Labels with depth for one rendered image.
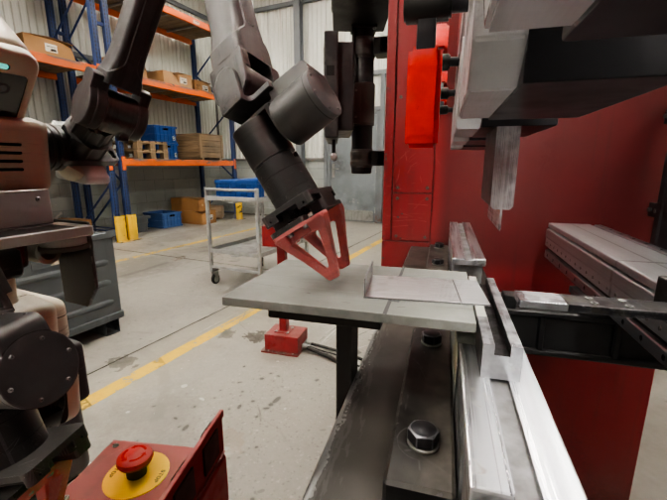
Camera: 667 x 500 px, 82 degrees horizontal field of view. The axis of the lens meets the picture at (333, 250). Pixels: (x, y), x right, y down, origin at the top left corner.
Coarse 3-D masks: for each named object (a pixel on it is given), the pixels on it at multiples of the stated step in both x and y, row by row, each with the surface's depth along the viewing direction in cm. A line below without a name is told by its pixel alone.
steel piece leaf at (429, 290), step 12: (372, 264) 49; (372, 276) 49; (384, 276) 49; (372, 288) 44; (384, 288) 44; (396, 288) 44; (408, 288) 44; (420, 288) 44; (432, 288) 44; (444, 288) 44; (396, 300) 41; (408, 300) 40; (420, 300) 40; (432, 300) 40; (444, 300) 40; (456, 300) 40
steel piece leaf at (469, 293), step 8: (456, 280) 47; (464, 280) 47; (456, 288) 44; (464, 288) 44; (472, 288) 44; (480, 288) 44; (464, 296) 41; (472, 296) 41; (480, 296) 41; (464, 304) 39; (472, 304) 39; (480, 304) 39; (488, 304) 39
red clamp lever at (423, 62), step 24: (408, 0) 24; (432, 0) 24; (456, 0) 24; (408, 24) 25; (432, 24) 25; (432, 48) 25; (408, 72) 25; (432, 72) 25; (408, 96) 26; (432, 96) 25; (408, 120) 26; (432, 120) 25; (432, 144) 26
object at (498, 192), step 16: (496, 128) 35; (512, 128) 34; (496, 144) 35; (512, 144) 35; (496, 160) 35; (512, 160) 35; (496, 176) 35; (512, 176) 35; (496, 192) 36; (512, 192) 35; (496, 208) 36; (496, 224) 38
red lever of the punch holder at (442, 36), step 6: (438, 24) 48; (444, 24) 48; (438, 30) 47; (444, 30) 47; (438, 36) 46; (444, 36) 46; (438, 42) 45; (444, 42) 45; (444, 48) 45; (444, 54) 43; (444, 60) 43; (450, 60) 43; (456, 60) 43; (444, 66) 43
